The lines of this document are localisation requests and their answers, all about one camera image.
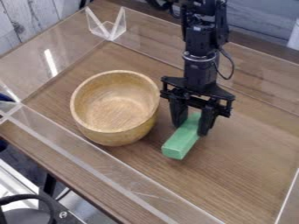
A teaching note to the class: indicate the black table leg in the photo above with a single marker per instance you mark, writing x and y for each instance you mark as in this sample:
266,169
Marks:
50,184

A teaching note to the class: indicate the clear acrylic corner bracket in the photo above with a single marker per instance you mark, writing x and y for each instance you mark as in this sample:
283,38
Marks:
107,30

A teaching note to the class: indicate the green rectangular block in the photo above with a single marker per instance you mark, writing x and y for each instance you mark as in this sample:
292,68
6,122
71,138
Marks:
183,138

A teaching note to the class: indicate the blue object at left edge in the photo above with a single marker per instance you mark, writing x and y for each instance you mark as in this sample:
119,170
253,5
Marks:
6,98

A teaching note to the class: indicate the clear acrylic front wall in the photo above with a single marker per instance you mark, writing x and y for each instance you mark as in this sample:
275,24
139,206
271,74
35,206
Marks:
110,183

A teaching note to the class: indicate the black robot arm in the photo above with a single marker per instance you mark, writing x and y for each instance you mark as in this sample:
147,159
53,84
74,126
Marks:
205,33

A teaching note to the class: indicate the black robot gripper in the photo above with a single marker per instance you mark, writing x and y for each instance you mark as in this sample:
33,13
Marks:
197,90

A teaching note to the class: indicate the brown wooden bowl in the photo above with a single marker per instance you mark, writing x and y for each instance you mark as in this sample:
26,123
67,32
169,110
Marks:
114,107

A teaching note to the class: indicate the black metal bracket with screw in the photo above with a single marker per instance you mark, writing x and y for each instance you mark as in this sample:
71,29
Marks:
63,215

